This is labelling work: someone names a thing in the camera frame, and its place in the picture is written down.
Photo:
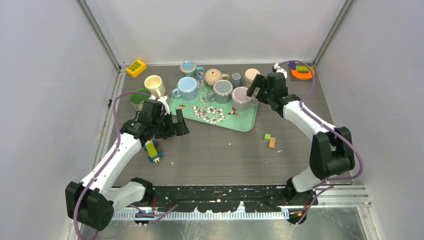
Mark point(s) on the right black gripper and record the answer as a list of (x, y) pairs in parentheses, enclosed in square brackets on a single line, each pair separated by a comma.
[(259, 81)]

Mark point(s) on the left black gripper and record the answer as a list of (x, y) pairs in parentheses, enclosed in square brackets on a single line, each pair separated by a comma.
[(175, 129)]

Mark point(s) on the tall floral mug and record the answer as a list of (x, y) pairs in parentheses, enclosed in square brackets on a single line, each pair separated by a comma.
[(249, 76)]

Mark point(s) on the lilac mug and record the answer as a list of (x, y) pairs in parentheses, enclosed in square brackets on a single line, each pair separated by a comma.
[(240, 101)]

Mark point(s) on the grey mug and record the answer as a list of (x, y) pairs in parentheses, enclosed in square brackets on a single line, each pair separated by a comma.
[(221, 92)]

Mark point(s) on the cream plain mug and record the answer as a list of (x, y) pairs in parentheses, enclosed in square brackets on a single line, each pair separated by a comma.
[(155, 85)]

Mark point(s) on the cream floral mug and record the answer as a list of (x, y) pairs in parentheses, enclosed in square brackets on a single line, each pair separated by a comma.
[(138, 99)]

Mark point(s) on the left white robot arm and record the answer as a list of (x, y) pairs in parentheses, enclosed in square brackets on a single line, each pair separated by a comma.
[(92, 202)]

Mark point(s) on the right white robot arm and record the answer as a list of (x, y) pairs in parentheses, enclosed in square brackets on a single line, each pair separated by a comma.
[(330, 154)]

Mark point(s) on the light blue mug on tray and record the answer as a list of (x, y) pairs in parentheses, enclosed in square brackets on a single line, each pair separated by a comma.
[(187, 89)]

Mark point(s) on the blue mug behind tray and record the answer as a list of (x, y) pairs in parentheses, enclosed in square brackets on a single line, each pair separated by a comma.
[(191, 69)]

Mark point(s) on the small blue-grey cup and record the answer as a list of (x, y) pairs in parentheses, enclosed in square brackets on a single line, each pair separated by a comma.
[(236, 80)]

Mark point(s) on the green floral tray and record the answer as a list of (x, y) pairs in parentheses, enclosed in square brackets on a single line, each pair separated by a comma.
[(214, 113)]

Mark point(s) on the toy brick car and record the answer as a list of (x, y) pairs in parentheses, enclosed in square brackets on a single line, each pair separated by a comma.
[(154, 155)]

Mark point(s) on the orange and green toy stack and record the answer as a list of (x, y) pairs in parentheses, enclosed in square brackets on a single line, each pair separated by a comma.
[(300, 72)]

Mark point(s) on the beige teapot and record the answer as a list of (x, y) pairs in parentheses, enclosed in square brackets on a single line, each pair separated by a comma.
[(213, 75)]

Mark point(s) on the green cube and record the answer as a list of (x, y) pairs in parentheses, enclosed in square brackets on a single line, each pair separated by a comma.
[(267, 137)]

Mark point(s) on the wooden block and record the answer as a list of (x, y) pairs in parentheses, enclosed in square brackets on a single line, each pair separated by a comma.
[(272, 142)]

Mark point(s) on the yellow toy block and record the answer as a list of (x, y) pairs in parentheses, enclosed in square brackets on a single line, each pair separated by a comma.
[(136, 68)]

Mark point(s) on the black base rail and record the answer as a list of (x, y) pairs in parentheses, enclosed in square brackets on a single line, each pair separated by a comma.
[(224, 198)]

